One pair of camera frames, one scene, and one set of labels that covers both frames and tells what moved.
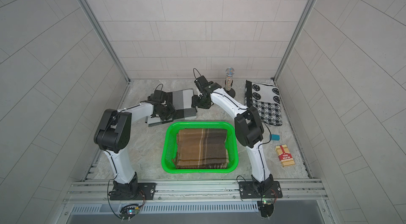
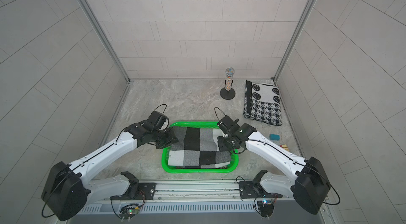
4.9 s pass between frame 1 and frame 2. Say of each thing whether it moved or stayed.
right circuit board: stayed
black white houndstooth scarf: stayed
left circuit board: stayed
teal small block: stayed
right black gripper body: moved
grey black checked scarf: moved
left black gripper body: moved
